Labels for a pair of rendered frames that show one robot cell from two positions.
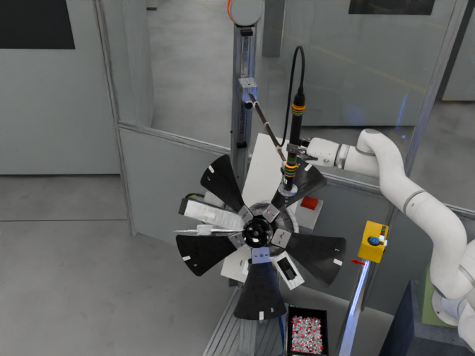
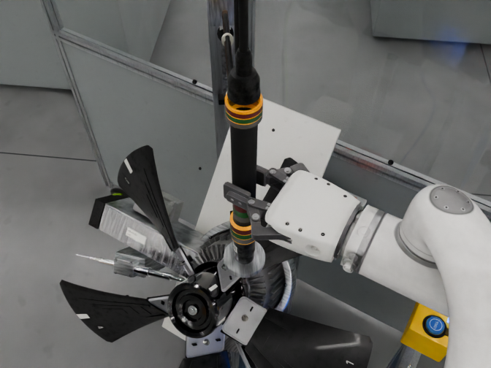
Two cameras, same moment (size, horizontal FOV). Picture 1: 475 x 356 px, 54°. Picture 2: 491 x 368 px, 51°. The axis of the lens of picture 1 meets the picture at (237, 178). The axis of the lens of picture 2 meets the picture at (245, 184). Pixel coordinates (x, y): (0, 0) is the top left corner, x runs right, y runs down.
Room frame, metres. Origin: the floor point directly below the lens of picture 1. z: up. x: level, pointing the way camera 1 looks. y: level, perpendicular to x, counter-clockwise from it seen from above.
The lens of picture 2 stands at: (0.92, -0.27, 2.21)
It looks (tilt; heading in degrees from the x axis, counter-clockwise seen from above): 52 degrees down; 11
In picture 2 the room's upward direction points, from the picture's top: straight up
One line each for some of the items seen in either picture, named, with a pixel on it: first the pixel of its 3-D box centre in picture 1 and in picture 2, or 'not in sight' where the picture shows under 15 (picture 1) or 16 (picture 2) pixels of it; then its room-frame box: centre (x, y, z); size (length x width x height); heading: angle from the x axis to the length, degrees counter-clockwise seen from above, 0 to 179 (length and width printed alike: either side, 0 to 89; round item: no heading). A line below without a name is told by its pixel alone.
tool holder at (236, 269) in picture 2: (288, 179); (243, 239); (1.35, -0.19, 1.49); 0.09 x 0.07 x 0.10; 15
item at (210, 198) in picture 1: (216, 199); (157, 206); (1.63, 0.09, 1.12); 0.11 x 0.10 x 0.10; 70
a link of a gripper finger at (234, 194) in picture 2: (295, 151); (241, 205); (1.30, -0.19, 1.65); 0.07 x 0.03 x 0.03; 70
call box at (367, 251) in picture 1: (372, 242); (434, 319); (1.49, -0.63, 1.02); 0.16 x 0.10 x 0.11; 160
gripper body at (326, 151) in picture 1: (324, 152); (316, 217); (1.30, -0.29, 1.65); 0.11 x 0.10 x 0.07; 70
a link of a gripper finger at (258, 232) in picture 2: (311, 155); (279, 225); (1.28, -0.25, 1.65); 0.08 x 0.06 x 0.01; 130
